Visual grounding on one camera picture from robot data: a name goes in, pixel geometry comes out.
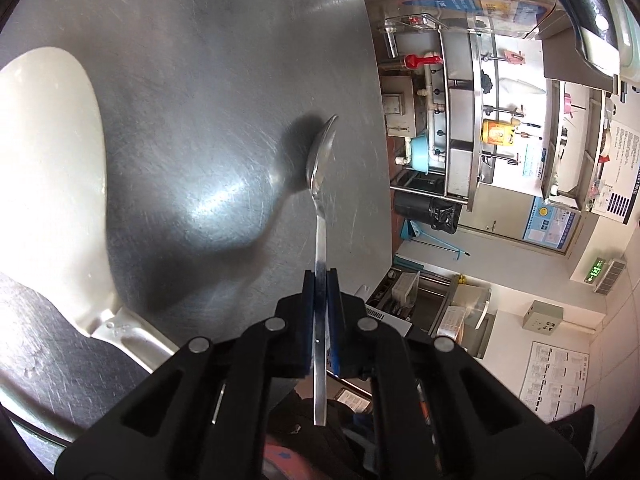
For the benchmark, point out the yellow bottle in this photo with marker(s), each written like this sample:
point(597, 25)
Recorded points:
point(497, 132)

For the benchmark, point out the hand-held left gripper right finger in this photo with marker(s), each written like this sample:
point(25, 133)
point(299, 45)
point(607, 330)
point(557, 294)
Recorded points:
point(334, 320)

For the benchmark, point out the light blue basin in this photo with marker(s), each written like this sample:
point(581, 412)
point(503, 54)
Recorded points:
point(420, 152)

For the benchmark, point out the white notice poster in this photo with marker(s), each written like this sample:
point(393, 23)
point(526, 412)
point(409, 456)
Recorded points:
point(622, 170)

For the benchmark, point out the grey electrical box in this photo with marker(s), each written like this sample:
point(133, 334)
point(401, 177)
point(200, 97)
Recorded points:
point(542, 318)

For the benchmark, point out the white soup spoon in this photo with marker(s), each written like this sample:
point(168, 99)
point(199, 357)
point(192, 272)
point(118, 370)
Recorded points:
point(50, 160)

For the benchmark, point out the black trash bin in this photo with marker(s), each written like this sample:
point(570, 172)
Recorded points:
point(422, 210)

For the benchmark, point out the blue dustpan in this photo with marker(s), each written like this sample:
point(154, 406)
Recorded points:
point(415, 234)

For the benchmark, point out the green exit sign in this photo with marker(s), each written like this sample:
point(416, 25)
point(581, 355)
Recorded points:
point(596, 271)

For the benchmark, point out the blue wall poster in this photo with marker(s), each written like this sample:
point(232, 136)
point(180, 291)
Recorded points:
point(550, 225)

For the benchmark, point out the steel storage rack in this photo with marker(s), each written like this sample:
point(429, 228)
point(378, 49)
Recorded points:
point(440, 310)

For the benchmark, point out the beige box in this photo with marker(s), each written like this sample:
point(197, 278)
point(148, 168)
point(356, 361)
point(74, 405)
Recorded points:
point(397, 107)

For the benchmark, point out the stainless steel sink unit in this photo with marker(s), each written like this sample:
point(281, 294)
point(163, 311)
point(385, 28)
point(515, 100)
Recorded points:
point(460, 110)

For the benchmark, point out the white vent grille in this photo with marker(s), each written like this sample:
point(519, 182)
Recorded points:
point(614, 276)

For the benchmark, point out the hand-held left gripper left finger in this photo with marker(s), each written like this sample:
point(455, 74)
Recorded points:
point(308, 320)

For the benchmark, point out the white wall chart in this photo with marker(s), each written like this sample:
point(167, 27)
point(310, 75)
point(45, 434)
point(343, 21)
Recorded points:
point(555, 382)

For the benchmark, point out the metal spoon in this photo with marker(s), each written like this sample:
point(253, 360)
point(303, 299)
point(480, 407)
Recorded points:
point(320, 240)

